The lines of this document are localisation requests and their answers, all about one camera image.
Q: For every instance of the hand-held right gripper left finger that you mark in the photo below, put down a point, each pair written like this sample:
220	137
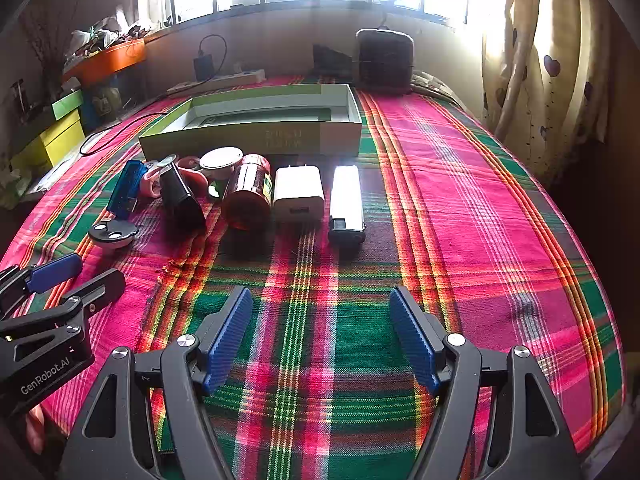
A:
230	335

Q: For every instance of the black power adapter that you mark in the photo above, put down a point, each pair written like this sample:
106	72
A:
202	67

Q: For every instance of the heart print curtain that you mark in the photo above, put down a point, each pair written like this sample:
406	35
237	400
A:
560	85

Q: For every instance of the white lighter with black cap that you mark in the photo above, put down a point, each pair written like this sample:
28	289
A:
347	195

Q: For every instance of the heap of mixed clutter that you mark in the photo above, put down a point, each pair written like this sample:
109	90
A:
100	37

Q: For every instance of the white paper sheet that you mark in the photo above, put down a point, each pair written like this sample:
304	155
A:
50	175

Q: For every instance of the plaid blanket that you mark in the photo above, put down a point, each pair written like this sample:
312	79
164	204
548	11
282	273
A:
450	210

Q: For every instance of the brown bottle with red cap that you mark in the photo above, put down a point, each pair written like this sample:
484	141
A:
247	195

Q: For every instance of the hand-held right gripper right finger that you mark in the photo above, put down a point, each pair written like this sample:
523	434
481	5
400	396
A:
412	340

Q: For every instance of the yellow box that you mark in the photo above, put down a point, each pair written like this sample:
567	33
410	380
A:
62	140

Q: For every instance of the white power strip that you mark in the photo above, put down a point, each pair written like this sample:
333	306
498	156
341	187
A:
235	77

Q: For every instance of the orange plastic tray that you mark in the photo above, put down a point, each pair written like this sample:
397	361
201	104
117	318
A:
110	62

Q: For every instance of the green spool with white top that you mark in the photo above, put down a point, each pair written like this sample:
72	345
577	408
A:
220	162

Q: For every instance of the dark wedge-shaped object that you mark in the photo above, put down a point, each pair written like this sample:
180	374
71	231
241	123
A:
330	65

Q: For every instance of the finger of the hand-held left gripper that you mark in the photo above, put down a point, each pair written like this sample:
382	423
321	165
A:
95	287
52	271

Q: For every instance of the dry twig bunch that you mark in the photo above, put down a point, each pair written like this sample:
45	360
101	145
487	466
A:
47	60

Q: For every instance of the green and white box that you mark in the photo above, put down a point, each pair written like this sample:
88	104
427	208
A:
67	105

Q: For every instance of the green cardboard box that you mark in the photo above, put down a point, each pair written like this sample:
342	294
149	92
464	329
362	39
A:
250	137

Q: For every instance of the blue container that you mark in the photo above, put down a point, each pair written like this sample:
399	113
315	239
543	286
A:
100	102

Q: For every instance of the blue transparent case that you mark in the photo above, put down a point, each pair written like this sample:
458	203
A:
125	187

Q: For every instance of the black remote-like device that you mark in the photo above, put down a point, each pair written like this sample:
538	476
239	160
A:
182	205

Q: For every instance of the person's left hand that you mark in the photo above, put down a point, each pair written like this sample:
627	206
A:
36	427

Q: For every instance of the white charger plug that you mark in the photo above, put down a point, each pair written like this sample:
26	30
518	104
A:
298	195

